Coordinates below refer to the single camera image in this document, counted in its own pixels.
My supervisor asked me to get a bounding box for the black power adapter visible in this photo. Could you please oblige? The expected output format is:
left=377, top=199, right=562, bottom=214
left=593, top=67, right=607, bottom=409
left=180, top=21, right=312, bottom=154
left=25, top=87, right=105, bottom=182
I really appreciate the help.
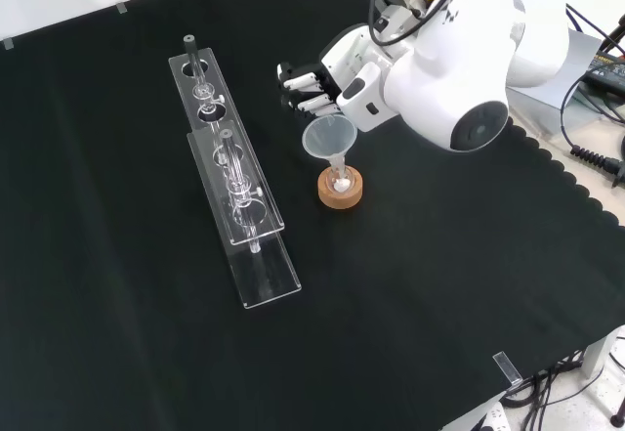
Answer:
left=583, top=52, right=625, bottom=105

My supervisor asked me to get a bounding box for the white power strip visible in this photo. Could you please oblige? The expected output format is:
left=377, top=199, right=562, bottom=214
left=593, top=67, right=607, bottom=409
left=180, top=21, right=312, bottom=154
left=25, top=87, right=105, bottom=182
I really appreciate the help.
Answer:
left=476, top=401, right=509, bottom=431

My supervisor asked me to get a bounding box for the clear acrylic funnel stand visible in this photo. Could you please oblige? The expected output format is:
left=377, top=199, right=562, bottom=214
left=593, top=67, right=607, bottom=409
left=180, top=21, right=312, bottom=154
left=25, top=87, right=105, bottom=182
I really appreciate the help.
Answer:
left=167, top=34, right=303, bottom=311

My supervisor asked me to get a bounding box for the clear plastic clip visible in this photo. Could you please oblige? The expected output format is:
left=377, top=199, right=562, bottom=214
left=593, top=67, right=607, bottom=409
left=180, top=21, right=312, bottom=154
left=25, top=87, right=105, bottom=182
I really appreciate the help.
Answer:
left=492, top=351, right=522, bottom=386

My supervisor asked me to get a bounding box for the black bench cloth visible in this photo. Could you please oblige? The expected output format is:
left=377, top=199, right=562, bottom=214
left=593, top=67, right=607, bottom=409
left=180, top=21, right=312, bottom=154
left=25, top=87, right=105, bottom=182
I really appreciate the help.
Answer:
left=0, top=0, right=625, bottom=431

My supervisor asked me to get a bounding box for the cork ring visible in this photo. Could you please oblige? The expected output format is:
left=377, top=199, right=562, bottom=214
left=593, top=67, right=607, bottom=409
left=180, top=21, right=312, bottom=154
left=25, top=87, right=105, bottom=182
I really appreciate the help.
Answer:
left=316, top=165, right=365, bottom=210

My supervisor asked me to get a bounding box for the black tripod leg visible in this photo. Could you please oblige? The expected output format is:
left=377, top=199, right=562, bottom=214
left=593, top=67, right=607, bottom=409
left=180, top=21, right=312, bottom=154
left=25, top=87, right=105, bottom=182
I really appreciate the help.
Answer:
left=596, top=10, right=625, bottom=59

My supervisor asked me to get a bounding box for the translucent plastic funnel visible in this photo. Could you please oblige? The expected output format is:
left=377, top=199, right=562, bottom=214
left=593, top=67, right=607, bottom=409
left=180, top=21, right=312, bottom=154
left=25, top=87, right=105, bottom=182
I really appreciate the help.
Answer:
left=301, top=114, right=358, bottom=178

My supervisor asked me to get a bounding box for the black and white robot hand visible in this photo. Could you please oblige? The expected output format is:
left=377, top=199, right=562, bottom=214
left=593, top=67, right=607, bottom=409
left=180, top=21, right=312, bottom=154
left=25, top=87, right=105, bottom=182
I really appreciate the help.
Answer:
left=275, top=22, right=417, bottom=133

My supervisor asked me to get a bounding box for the small round-bottom glass flask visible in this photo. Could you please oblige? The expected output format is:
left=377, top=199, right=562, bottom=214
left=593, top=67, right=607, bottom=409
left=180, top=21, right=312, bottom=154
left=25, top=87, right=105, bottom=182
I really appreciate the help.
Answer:
left=327, top=157, right=354, bottom=195

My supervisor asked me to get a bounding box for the black cable with ribbed plug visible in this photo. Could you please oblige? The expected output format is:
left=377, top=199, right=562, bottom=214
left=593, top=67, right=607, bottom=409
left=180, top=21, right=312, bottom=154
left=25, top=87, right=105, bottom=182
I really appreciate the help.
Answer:
left=560, top=71, right=625, bottom=188

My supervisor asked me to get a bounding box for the pale grey board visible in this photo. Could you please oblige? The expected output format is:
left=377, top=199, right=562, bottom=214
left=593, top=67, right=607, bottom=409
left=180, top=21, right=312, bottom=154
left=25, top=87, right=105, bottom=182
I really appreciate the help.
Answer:
left=507, top=29, right=604, bottom=109

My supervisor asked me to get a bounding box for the white table leg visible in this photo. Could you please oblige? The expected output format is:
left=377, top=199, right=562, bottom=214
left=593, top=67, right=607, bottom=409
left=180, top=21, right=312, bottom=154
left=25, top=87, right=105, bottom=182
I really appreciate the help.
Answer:
left=582, top=325, right=625, bottom=379

